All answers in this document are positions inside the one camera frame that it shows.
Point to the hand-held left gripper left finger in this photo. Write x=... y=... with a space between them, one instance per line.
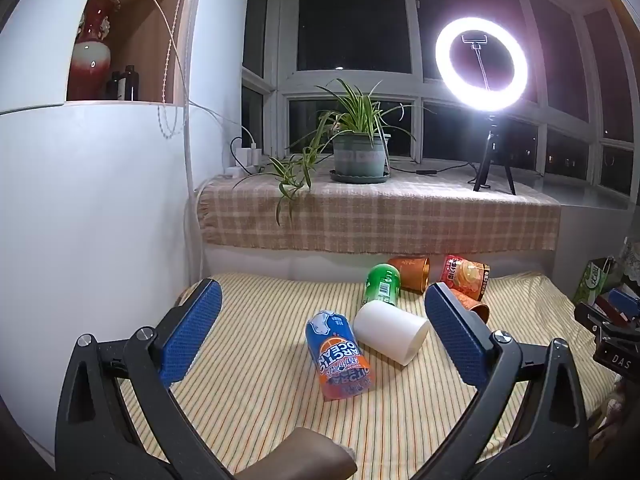
x=192 y=332

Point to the red and white vase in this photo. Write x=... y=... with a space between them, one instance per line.
x=91 y=62

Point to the green cup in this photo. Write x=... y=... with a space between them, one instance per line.
x=382 y=282

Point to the white charger plug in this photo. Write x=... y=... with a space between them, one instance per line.
x=244 y=156
x=255 y=155

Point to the white cup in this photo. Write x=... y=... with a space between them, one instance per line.
x=390 y=330

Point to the black tripod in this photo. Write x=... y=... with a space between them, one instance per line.
x=492 y=160

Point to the yellow striped bed sheet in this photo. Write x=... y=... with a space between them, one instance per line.
x=250 y=385

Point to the phone holder clamp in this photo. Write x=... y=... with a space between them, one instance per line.
x=475 y=39

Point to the brown patterned cup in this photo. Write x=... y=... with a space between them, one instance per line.
x=407 y=270
x=476 y=306

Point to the blue and orange printed cup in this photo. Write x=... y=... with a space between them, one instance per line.
x=340 y=360

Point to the green packet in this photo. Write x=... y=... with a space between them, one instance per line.
x=592 y=280

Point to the potted spider plant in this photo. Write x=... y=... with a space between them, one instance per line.
x=360 y=152

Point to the white power strip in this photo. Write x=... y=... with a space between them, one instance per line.
x=233 y=171

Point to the dark glass bottle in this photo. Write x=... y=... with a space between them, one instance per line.
x=115 y=87
x=130 y=82

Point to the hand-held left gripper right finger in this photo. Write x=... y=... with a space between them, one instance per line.
x=452 y=335

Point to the white window frame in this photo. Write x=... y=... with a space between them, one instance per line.
x=280 y=85

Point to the green plant saucer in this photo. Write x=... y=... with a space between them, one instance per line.
x=360 y=178

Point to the red and orange printed cup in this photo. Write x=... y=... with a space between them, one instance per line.
x=462 y=275

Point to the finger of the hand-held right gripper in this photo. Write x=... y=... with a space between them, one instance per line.
x=625 y=301

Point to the beige plaid cloth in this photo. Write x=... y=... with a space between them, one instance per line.
x=400 y=215

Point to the wooden wall shelf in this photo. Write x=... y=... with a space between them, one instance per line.
x=145 y=35

